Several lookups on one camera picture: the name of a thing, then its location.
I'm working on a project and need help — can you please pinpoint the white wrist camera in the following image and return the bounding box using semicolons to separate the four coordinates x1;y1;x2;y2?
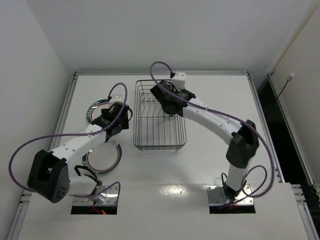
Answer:
108;94;124;103
170;71;187;90

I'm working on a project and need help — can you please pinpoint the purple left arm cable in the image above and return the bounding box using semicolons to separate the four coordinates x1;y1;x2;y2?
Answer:
8;82;130;198

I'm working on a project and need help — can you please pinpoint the metal base plate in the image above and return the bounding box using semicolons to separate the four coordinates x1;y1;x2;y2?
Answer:
206;184;254;207
72;183;120;207

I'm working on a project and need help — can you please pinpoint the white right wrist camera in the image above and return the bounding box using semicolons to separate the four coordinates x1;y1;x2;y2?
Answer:
170;71;187;90

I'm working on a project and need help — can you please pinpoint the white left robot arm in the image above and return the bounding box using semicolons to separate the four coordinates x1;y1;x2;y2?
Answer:
27;101;132;203

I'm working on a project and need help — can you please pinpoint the far green red rimmed plate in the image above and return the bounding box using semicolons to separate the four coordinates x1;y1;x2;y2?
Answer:
85;99;109;124

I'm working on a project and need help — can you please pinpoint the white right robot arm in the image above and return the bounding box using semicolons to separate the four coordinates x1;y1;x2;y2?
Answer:
150;80;259;201

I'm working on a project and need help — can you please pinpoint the black hanging usb cable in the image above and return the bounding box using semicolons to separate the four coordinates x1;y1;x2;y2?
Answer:
264;72;295;118

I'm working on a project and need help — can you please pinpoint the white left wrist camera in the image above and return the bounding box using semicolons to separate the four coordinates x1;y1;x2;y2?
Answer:
108;94;124;103

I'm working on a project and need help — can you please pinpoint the white plate teal rim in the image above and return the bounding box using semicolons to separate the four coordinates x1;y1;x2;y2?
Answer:
163;113;171;119

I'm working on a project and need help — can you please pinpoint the near green red rimmed plate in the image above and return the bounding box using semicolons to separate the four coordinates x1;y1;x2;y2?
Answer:
82;140;123;176

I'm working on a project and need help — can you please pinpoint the green red rimmed plate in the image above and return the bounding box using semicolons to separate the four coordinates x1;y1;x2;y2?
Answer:
85;99;109;124
82;140;123;176

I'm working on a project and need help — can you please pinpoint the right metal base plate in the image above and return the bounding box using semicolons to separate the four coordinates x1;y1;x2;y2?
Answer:
206;184;254;207

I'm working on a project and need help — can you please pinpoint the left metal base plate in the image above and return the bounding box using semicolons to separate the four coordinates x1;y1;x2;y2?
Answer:
72;183;120;207

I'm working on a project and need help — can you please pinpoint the grey wire dish rack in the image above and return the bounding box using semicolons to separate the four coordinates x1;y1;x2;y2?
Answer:
133;80;187;151

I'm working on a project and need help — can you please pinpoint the aluminium table frame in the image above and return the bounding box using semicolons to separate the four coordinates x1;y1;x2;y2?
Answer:
17;71;319;240

